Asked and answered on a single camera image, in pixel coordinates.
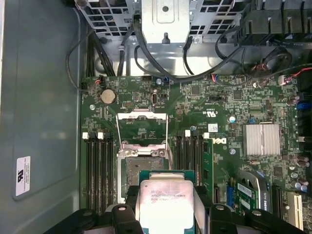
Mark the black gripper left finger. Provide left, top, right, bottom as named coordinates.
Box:
left=43, top=184, right=144, bottom=234

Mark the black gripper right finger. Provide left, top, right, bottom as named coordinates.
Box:
left=195, top=185, right=307, bottom=234

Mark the silver CPU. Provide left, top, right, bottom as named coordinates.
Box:
left=138, top=169, right=205, bottom=234

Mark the metal socket cover frame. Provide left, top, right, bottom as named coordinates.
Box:
left=116, top=108, right=170, bottom=157

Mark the CPU socket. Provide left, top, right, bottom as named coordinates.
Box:
left=116, top=153, right=173, bottom=205

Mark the black expansion slot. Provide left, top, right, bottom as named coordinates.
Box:
left=272, top=185, right=283, bottom=217

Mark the white expansion slot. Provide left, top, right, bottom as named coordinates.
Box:
left=287, top=192, right=304, bottom=231

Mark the black graphics card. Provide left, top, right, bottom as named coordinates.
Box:
left=225, top=169, right=273, bottom=219

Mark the silver chipset heatsink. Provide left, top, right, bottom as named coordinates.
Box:
left=242, top=123, right=281, bottom=156

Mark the white case sticker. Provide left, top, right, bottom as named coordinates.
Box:
left=16, top=156, right=31, bottom=197

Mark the green motherboard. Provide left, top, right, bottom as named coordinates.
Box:
left=80, top=74, right=312, bottom=234

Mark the round coin battery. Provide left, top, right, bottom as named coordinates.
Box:
left=101, top=89, right=116, bottom=105

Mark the black PC case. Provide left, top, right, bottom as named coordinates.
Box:
left=0, top=0, right=312, bottom=234

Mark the metal drive cage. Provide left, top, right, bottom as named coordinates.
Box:
left=74, top=0, right=247, bottom=46

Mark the black connector block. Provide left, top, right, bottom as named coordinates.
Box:
left=241, top=0, right=312, bottom=42

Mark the black cable bundle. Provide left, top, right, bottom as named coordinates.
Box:
left=87, top=29, right=115, bottom=76

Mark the short black cable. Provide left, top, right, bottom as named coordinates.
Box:
left=183, top=36, right=195, bottom=75

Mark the thick black cable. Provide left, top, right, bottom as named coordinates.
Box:
left=133, top=13, right=247, bottom=80

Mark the thin grey cable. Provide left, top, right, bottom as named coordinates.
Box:
left=65, top=31, right=89, bottom=94

